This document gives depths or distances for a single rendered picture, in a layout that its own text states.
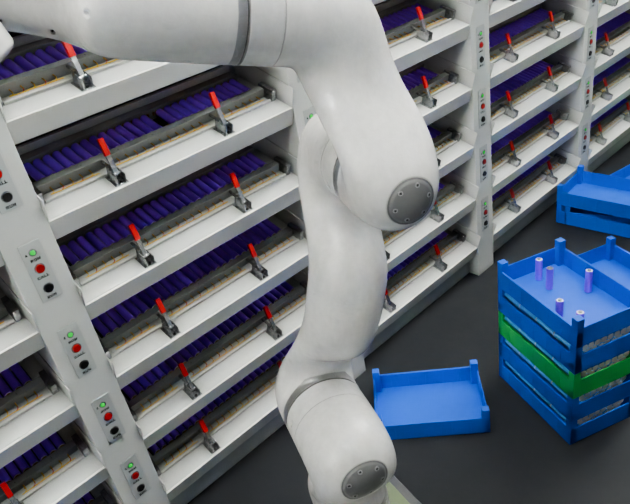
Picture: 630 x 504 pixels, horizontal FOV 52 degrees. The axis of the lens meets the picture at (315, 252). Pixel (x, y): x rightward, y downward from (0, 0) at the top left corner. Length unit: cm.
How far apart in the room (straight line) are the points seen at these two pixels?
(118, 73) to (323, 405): 74
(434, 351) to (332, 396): 119
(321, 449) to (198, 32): 53
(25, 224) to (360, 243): 67
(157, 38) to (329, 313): 38
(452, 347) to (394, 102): 148
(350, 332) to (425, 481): 97
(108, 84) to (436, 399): 122
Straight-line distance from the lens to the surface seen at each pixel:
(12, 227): 124
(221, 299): 155
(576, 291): 177
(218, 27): 61
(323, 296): 78
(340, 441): 85
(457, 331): 214
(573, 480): 175
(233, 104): 150
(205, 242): 144
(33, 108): 122
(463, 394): 192
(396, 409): 189
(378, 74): 67
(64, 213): 127
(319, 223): 78
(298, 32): 63
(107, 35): 60
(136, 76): 129
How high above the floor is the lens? 136
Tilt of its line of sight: 31 degrees down
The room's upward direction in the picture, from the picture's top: 11 degrees counter-clockwise
